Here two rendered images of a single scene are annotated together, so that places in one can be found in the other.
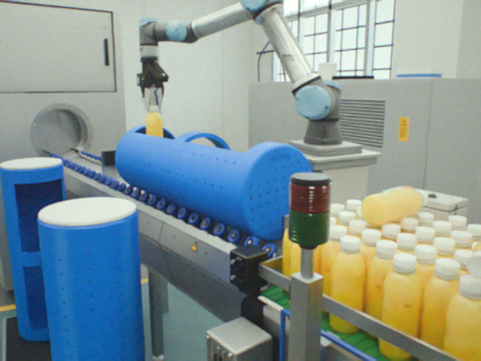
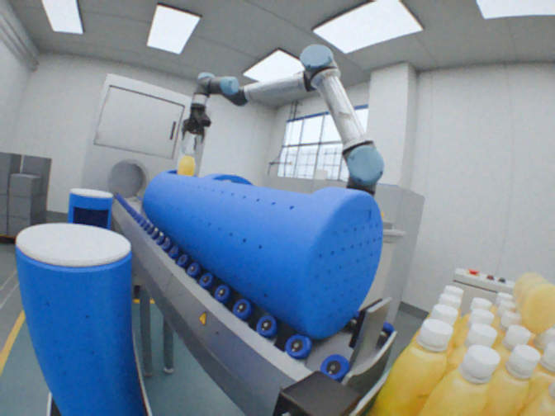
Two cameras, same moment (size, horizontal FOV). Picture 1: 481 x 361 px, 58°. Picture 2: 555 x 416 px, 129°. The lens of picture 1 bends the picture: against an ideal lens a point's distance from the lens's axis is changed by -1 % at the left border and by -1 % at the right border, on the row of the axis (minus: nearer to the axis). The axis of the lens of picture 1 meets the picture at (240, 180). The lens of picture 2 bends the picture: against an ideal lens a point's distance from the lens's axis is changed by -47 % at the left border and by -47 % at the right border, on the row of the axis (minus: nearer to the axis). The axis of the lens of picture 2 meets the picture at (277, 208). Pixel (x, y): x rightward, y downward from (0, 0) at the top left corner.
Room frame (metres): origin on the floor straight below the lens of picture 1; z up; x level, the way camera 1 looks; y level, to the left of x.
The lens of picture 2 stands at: (0.82, 0.09, 1.20)
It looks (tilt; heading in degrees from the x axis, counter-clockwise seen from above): 3 degrees down; 353
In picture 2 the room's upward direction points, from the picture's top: 10 degrees clockwise
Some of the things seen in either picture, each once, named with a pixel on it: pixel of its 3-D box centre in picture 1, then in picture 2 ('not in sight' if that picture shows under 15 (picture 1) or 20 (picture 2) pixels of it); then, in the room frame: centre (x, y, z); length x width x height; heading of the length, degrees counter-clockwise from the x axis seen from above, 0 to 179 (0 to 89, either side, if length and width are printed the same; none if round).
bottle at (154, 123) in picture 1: (154, 131); (185, 175); (1.82, 0.36, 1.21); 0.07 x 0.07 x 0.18
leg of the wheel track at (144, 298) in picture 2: not in sight; (145, 336); (1.95, 0.54, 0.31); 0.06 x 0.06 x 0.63; 38
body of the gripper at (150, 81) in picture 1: (149, 73); (194, 120); (1.84, 0.37, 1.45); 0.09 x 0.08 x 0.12; 38
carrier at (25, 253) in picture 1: (40, 248); (87, 264); (2.10, 1.02, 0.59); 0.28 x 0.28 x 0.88
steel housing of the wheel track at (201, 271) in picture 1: (137, 215); (158, 256); (2.00, 0.49, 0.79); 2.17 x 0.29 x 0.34; 38
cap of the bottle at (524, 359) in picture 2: (338, 231); (524, 358); (0.90, -0.21, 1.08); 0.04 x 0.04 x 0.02
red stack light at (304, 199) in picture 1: (310, 195); not in sight; (0.64, -0.11, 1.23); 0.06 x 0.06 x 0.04
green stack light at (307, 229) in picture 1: (308, 223); not in sight; (0.64, -0.11, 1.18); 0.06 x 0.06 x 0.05
